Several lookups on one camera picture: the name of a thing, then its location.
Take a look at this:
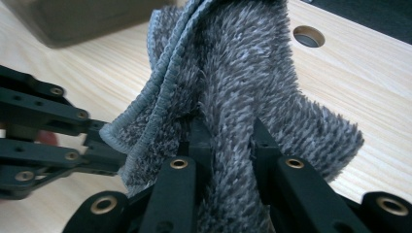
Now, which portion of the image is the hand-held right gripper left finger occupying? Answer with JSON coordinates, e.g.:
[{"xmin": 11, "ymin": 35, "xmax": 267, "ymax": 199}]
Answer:
[{"xmin": 139, "ymin": 117, "xmax": 215, "ymax": 233}]

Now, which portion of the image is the brown translucent storage box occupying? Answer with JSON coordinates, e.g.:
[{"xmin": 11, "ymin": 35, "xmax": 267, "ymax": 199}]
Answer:
[{"xmin": 3, "ymin": 0, "xmax": 183, "ymax": 50}]

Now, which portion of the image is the grey fluffy towel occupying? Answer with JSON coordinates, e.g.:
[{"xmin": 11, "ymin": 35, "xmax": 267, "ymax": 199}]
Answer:
[{"xmin": 98, "ymin": 0, "xmax": 365, "ymax": 233}]

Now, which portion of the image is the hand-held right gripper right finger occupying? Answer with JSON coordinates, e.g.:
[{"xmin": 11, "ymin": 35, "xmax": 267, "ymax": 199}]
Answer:
[{"xmin": 252, "ymin": 116, "xmax": 370, "ymax": 233}]

